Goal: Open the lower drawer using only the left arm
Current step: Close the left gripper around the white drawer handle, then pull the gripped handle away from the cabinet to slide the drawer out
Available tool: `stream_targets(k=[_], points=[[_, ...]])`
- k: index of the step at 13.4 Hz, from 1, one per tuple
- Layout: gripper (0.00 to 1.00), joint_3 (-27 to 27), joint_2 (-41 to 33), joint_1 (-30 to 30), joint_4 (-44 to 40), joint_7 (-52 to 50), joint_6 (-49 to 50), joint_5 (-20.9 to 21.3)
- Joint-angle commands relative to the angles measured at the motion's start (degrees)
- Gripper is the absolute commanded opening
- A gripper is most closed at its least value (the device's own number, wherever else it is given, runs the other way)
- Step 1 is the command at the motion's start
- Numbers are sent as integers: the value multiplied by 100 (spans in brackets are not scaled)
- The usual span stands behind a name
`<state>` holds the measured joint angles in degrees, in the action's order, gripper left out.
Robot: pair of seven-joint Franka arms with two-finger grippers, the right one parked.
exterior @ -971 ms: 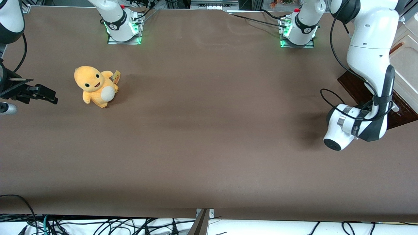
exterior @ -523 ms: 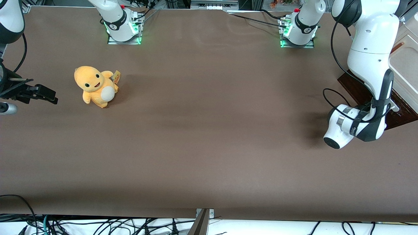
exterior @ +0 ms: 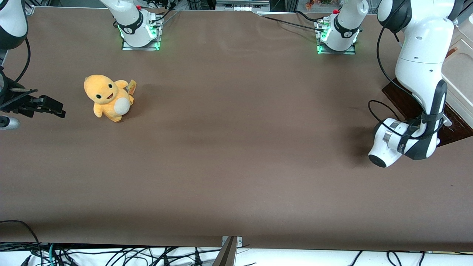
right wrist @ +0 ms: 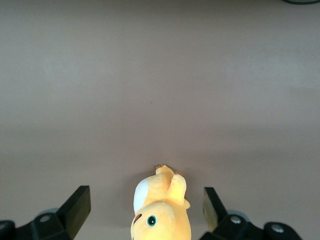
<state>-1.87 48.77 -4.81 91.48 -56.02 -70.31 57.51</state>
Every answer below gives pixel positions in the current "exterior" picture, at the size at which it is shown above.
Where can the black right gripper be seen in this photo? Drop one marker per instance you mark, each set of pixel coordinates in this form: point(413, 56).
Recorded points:
point(14, 102)

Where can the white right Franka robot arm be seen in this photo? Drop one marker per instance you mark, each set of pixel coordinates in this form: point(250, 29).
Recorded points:
point(136, 26)

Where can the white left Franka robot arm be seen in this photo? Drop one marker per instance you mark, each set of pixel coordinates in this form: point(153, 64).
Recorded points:
point(421, 55)

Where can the white drawer with rounded recess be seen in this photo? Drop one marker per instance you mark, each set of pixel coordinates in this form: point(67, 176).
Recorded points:
point(460, 70)

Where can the yellow plush toy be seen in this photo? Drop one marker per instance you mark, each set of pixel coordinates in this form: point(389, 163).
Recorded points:
point(107, 99)

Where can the brown table cover sheet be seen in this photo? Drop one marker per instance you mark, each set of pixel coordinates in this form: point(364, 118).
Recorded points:
point(236, 147)

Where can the grey metal device box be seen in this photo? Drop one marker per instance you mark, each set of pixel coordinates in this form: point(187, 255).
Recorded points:
point(240, 5)

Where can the grey metal bar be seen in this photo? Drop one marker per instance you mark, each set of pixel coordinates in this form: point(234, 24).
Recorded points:
point(225, 256)

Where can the small orange object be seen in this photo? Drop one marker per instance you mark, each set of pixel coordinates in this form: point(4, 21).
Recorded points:
point(309, 3)

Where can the dark brown wooden board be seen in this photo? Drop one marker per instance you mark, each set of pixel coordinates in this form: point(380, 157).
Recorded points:
point(456, 135)

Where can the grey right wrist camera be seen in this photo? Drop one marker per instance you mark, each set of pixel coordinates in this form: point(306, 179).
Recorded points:
point(9, 123)

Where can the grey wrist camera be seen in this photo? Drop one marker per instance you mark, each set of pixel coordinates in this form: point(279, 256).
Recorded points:
point(447, 121)
point(9, 123)

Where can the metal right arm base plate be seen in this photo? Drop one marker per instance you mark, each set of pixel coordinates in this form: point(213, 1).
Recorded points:
point(127, 47)

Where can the aluminium frame profile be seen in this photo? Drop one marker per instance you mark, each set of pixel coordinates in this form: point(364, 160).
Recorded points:
point(29, 7)

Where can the silver metal bracket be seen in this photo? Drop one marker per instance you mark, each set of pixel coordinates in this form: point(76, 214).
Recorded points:
point(239, 241)

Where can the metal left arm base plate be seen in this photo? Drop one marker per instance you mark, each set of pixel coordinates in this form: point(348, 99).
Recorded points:
point(347, 52)

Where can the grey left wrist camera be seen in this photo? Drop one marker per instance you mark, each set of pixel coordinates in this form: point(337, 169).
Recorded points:
point(447, 121)

